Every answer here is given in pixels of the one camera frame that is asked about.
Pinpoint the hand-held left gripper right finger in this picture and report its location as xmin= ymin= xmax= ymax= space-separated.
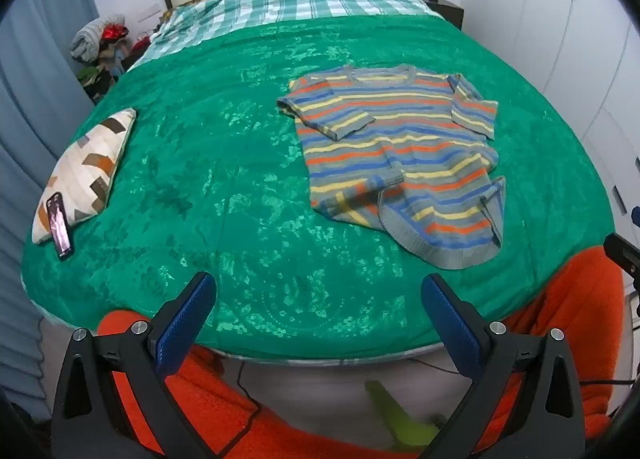
xmin=420 ymin=273 xmax=586 ymax=459

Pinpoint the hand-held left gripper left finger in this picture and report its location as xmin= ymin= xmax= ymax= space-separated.
xmin=50 ymin=271 xmax=218 ymax=459

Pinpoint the striped knit sweater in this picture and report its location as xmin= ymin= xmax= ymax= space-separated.
xmin=276 ymin=65 xmax=507 ymax=271

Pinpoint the pile of clothes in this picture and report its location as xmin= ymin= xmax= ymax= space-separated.
xmin=75 ymin=36 xmax=151 ymax=100

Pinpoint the orange fleece clothing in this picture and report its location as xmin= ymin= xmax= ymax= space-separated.
xmin=97 ymin=244 xmax=627 ymax=459

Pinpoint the yellow-green object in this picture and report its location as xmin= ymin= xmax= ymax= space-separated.
xmin=365 ymin=380 xmax=447 ymax=452

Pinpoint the green floral blanket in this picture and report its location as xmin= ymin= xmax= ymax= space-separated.
xmin=20 ymin=14 xmax=617 ymax=365

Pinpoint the black smartphone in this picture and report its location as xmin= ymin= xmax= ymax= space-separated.
xmin=45 ymin=192 xmax=75 ymax=261

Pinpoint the patterned cream cushion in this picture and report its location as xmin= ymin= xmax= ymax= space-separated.
xmin=31 ymin=108 xmax=137 ymax=245

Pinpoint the white wardrobe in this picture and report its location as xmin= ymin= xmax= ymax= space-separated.
xmin=460 ymin=0 xmax=640 ymax=260

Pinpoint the grey-blue curtain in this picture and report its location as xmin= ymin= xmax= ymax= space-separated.
xmin=0 ymin=0 xmax=101 ymax=420

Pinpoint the dark nightstand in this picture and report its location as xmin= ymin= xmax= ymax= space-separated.
xmin=420 ymin=0 xmax=465 ymax=30

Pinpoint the grey knitted cloth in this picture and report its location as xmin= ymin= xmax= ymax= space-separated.
xmin=70 ymin=14 xmax=126 ymax=62

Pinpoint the black cable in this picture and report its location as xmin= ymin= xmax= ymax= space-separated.
xmin=236 ymin=361 xmax=262 ymax=440

